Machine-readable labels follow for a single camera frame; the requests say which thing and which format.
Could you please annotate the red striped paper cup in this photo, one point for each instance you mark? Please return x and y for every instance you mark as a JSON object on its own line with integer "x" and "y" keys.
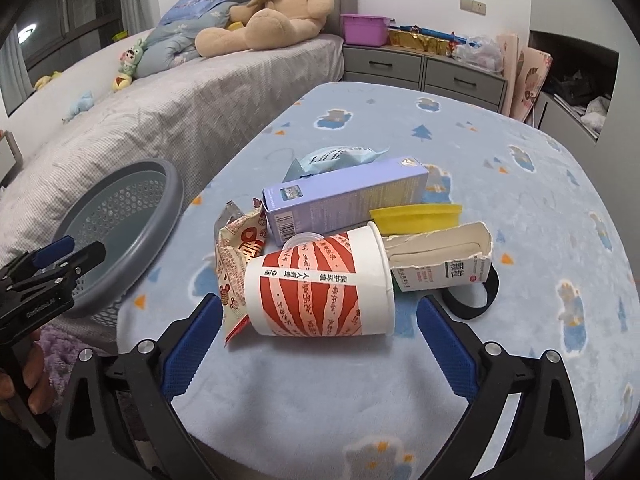
{"x": 310, "y": 290}

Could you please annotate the light blue wipes packet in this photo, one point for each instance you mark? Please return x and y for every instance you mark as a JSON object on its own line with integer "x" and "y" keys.
{"x": 330, "y": 160}

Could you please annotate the plush doll with green hat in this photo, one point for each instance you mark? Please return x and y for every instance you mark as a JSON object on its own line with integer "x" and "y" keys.
{"x": 134, "y": 57}

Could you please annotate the light blue plush toy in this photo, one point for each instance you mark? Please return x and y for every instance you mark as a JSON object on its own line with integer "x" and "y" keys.
{"x": 80, "y": 105}

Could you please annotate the pink folded play mat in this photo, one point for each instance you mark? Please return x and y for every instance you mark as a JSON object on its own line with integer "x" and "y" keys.
{"x": 530, "y": 75}

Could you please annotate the clear plastic lid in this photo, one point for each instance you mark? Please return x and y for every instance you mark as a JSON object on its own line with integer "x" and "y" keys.
{"x": 300, "y": 238}

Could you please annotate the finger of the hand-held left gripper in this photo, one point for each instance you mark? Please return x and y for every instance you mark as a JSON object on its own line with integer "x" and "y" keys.
{"x": 80, "y": 260}
{"x": 50, "y": 252}

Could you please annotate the blue printed pillow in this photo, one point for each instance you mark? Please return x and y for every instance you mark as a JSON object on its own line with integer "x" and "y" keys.
{"x": 195, "y": 7}

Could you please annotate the clear plastic bag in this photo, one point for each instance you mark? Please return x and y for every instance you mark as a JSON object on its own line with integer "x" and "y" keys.
{"x": 480, "y": 52}

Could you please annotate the large beige teddy bear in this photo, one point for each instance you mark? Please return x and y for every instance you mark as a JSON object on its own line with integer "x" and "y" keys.
{"x": 285, "y": 15}

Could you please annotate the torn white milk carton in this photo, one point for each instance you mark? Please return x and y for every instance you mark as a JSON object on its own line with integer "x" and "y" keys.
{"x": 435, "y": 270}

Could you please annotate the lavender cardboard box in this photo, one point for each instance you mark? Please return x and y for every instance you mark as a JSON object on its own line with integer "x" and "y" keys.
{"x": 345, "y": 200}

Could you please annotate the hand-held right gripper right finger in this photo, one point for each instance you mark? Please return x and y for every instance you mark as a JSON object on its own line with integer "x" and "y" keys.
{"x": 447, "y": 350}

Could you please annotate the bed with grey checked sheet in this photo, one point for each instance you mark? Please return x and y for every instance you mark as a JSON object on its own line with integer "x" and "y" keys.
{"x": 175, "y": 110}

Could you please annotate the blue patterned stick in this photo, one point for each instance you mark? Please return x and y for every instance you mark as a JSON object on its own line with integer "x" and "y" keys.
{"x": 430, "y": 31}

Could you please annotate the wall socket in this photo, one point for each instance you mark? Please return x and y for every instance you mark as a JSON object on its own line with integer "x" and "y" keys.
{"x": 473, "y": 6}

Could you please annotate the grey perforated plastic basket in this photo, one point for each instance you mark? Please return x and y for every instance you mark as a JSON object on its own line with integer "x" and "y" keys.
{"x": 115, "y": 210}

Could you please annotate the gold gift box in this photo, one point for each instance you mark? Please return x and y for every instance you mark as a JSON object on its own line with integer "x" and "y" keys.
{"x": 420, "y": 42}

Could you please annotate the red and cream snack wrapper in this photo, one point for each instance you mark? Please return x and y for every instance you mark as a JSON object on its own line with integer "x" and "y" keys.
{"x": 240, "y": 250}

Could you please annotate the light blue quilt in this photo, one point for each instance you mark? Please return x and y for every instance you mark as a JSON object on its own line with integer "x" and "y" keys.
{"x": 170, "y": 45}

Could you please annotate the dark window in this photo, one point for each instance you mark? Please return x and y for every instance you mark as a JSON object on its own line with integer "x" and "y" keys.
{"x": 60, "y": 20}

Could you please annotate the small yellow red plush toy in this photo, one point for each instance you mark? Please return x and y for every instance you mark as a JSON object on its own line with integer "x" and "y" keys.
{"x": 121, "y": 82}

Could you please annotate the purple fuzzy cloth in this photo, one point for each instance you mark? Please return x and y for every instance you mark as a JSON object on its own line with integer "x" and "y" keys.
{"x": 65, "y": 342}

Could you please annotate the grey drawer dresser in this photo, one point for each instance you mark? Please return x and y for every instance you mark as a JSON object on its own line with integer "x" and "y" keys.
{"x": 400, "y": 67}

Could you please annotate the purple plastic box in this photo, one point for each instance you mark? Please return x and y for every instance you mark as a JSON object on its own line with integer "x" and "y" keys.
{"x": 365, "y": 30}

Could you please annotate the person's left hand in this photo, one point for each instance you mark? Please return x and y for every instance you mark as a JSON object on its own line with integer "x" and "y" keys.
{"x": 32, "y": 375}

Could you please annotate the yellow plastic bowl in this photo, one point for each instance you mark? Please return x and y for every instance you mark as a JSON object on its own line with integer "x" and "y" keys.
{"x": 415, "y": 217}

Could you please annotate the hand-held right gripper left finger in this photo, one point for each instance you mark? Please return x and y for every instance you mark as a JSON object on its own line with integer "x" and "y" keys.
{"x": 190, "y": 355}

